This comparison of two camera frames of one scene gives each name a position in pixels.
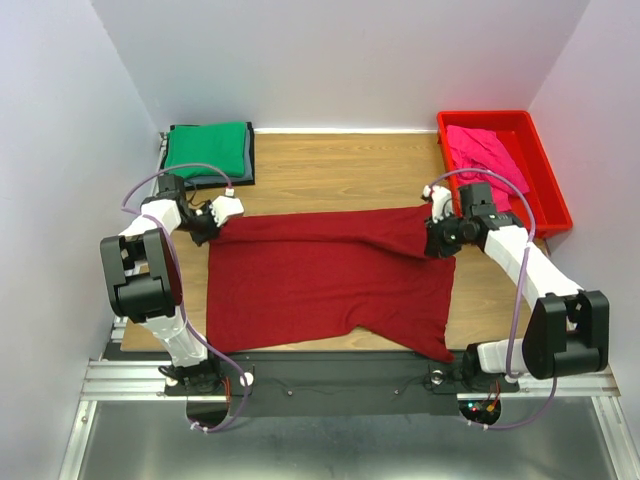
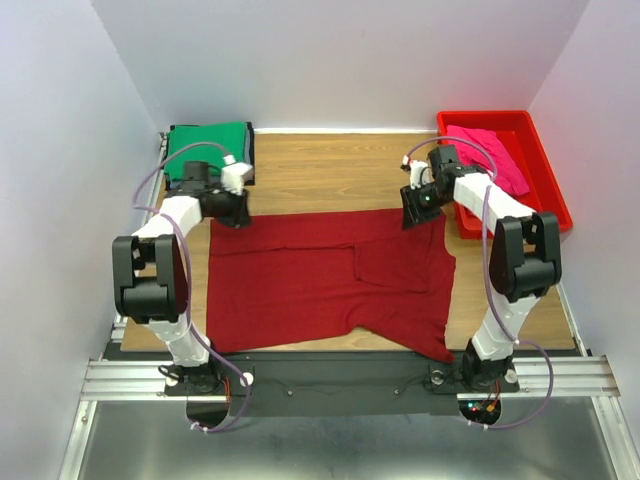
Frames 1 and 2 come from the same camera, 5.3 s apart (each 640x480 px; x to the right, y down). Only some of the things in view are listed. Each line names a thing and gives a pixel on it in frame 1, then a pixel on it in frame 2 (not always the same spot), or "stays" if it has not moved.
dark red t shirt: [324, 275] stays
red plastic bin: [544, 207] stays
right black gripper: [433, 242] -> [417, 211]
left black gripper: [203, 232] -> [236, 209]
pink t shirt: [471, 148] stays
